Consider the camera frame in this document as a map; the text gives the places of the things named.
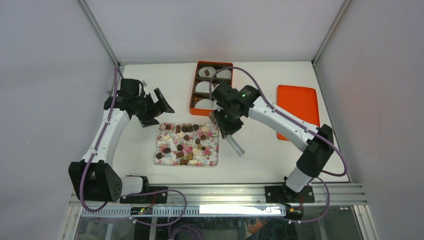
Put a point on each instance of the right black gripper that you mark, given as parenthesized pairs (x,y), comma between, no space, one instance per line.
(226,128)

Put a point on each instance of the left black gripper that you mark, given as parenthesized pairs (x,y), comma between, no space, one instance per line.
(148,119)

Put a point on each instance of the metal tongs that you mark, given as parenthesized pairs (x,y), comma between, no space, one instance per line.
(236,147)

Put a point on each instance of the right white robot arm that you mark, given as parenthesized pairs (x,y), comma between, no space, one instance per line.
(316,143)

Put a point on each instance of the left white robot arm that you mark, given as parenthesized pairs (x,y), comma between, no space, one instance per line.
(93,177)

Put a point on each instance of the orange chocolate box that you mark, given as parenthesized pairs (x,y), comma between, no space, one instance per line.
(195,97)

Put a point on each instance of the dark heart chocolate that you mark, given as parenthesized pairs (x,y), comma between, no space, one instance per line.
(184,129)

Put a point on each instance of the dark square chocolate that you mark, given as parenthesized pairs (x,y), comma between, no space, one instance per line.
(190,128)

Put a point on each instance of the white paper cup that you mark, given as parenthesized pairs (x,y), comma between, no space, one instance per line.
(204,87)
(224,74)
(204,104)
(211,69)

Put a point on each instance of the floral tray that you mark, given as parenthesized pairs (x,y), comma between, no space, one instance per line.
(196,149)

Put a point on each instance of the orange box lid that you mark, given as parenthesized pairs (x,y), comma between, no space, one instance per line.
(300,101)

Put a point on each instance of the aluminium rail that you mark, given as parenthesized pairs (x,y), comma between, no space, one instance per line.
(341,195)

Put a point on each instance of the white cable duct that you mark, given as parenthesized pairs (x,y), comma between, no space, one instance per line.
(205,210)

